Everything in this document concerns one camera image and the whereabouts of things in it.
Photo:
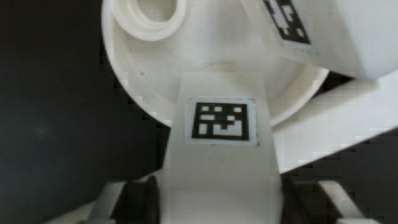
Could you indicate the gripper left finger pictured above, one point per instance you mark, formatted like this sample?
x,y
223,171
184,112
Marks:
x,y
125,206

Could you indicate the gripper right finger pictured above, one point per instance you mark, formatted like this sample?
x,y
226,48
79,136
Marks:
x,y
319,204

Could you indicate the white stool leg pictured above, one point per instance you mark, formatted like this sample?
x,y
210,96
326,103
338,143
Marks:
x,y
221,179
335,33

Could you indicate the white round stool seat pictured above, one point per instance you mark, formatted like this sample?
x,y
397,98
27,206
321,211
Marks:
x,y
214,43

